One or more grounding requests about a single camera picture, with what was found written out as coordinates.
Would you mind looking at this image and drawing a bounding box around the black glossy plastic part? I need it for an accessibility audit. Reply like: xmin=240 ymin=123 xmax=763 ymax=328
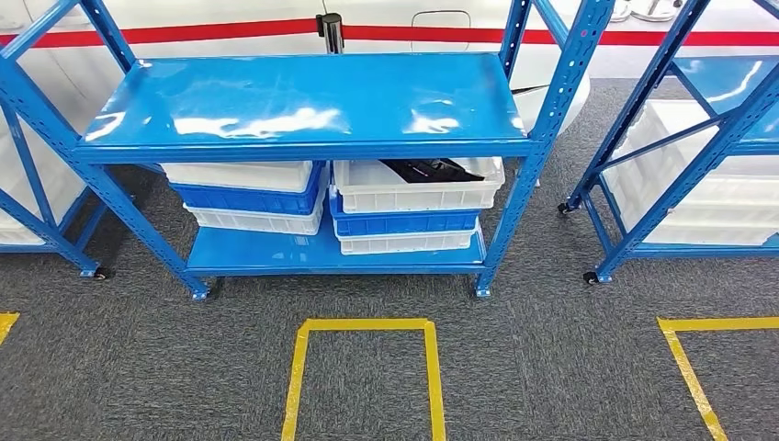
xmin=379 ymin=157 xmax=487 ymax=186

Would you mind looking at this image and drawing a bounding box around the blue metal shelf rack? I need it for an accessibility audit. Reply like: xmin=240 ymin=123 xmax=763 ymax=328
xmin=0 ymin=0 xmax=617 ymax=302
xmin=0 ymin=102 xmax=115 ymax=282
xmin=557 ymin=0 xmax=779 ymax=287

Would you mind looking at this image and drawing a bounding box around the yellow floor tape square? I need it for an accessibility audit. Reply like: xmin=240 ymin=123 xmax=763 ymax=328
xmin=280 ymin=317 xmax=448 ymax=441

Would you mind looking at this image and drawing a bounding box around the red barrier belt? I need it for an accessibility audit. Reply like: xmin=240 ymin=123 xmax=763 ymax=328
xmin=0 ymin=17 xmax=779 ymax=50

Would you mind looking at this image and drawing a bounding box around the white car body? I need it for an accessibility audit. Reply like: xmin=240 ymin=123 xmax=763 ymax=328
xmin=0 ymin=0 xmax=779 ymax=136

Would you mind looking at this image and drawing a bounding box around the silver metal stand base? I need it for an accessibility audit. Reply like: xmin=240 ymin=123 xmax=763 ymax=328
xmin=608 ymin=0 xmax=686 ymax=24

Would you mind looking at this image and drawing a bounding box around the black stanchion post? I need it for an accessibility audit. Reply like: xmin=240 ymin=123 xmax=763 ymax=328
xmin=315 ymin=12 xmax=346 ymax=55

